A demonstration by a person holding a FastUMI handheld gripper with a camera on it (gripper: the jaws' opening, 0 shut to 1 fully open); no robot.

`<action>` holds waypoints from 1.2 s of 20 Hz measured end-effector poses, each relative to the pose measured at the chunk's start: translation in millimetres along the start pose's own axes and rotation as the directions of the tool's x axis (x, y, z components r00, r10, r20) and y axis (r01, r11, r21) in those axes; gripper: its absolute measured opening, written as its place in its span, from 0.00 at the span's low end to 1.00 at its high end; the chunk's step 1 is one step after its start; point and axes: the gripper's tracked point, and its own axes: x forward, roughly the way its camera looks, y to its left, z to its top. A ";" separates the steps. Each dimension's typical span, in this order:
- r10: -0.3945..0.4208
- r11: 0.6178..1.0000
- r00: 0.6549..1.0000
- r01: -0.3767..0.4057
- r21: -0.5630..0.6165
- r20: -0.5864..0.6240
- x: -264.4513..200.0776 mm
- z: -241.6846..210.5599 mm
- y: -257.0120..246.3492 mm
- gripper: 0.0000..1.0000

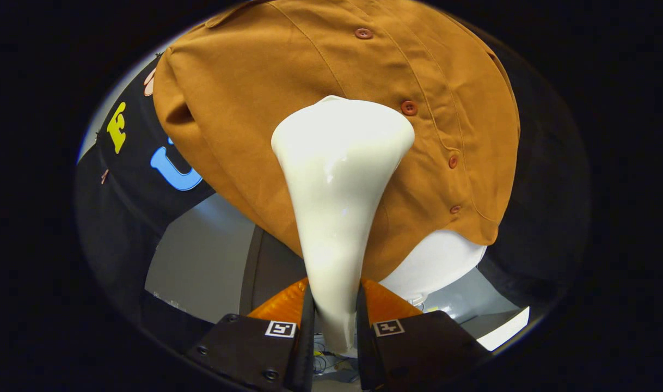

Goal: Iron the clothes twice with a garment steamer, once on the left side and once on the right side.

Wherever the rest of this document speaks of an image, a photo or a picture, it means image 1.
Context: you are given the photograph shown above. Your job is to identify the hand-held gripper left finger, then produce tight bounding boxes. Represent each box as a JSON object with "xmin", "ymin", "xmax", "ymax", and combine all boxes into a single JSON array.
[{"xmin": 186, "ymin": 277, "xmax": 315, "ymax": 392}]

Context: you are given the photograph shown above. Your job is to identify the grey cabinet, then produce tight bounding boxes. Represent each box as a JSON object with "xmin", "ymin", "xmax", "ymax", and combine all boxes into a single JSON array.
[{"xmin": 145, "ymin": 193, "xmax": 523, "ymax": 338}]

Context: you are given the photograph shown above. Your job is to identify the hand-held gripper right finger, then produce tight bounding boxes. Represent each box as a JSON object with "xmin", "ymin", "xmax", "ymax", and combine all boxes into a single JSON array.
[{"xmin": 357, "ymin": 278, "xmax": 490, "ymax": 391}]

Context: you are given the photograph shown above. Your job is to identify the white garment steamer head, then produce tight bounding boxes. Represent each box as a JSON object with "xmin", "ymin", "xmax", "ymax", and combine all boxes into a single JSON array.
[{"xmin": 271, "ymin": 95, "xmax": 416, "ymax": 357}]

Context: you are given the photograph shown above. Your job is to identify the tangled cables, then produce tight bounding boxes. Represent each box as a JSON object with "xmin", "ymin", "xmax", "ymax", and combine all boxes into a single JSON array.
[{"xmin": 314, "ymin": 335, "xmax": 357, "ymax": 376}]

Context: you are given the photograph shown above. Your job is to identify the white mannequin torso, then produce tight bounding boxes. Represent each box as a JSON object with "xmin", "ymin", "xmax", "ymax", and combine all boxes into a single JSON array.
[{"xmin": 379, "ymin": 229, "xmax": 488, "ymax": 307}]

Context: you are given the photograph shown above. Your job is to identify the orange button shirt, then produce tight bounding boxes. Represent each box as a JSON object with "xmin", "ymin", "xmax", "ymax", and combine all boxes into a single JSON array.
[{"xmin": 153, "ymin": 0, "xmax": 521, "ymax": 283}]

